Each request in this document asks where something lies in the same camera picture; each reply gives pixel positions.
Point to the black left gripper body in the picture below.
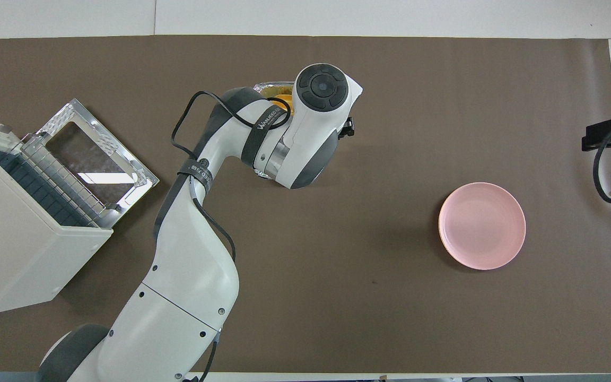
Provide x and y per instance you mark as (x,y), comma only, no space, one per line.
(347,128)

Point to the yellow sliced bread loaf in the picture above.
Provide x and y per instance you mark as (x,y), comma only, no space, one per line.
(278,101)

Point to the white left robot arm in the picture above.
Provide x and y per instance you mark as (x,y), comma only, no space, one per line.
(189,276)

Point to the metal glass oven door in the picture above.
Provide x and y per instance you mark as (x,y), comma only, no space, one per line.
(67,114)

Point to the cream toaster oven body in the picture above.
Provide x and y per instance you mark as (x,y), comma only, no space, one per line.
(14,249)

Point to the brown table mat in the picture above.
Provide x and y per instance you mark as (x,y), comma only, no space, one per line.
(390,159)

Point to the pink round plate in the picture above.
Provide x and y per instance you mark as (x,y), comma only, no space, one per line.
(481,225)

